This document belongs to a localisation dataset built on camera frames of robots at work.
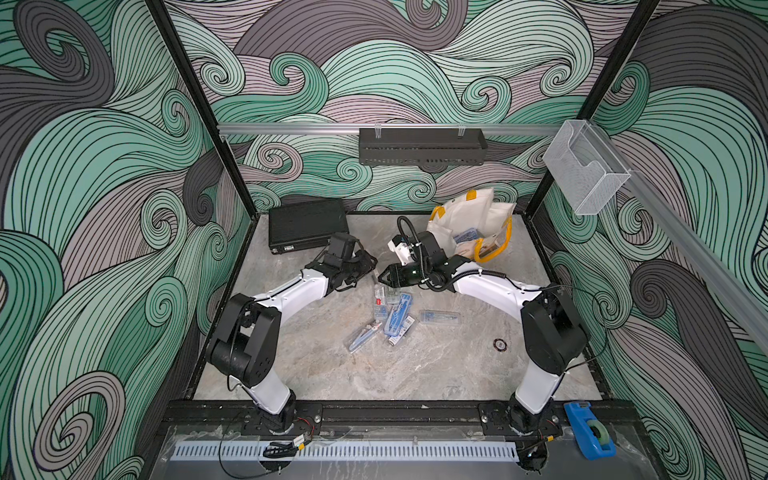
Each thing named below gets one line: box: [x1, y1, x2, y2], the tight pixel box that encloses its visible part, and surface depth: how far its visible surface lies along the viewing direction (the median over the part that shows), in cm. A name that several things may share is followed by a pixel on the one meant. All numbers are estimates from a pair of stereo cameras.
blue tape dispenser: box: [565, 401, 617, 461], surface depth 69 cm
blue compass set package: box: [384, 293, 412, 336], surface depth 92 cm
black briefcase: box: [268, 199, 350, 255], surface depth 113 cm
